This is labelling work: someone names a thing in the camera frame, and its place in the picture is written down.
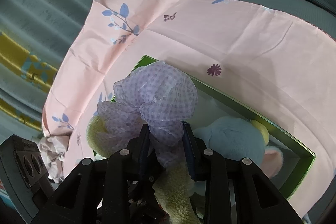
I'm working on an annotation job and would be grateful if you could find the teal curtain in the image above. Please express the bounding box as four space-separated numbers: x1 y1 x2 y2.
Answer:
0 0 147 140

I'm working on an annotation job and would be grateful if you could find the crumpled beige cloth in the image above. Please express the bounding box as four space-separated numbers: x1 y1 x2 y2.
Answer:
38 135 70 184

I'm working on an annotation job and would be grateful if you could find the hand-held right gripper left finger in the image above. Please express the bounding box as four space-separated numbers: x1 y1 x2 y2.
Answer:
30 124 155 224

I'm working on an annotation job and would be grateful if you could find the blue plush toy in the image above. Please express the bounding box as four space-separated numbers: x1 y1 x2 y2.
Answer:
193 116 285 180

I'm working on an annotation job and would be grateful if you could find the purple cloth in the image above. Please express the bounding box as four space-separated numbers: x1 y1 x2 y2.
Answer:
97 61 198 168

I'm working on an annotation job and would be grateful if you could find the green fluffy towel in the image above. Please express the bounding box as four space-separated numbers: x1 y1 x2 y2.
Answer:
86 116 208 224

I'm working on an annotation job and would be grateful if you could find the pink printed bedsheet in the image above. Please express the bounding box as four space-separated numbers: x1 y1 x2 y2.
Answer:
42 0 336 216

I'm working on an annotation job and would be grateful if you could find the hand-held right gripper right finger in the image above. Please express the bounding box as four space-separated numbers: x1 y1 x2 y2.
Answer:
182 121 303 224

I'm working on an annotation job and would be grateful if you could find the green box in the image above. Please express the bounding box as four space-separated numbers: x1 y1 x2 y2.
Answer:
93 54 315 201

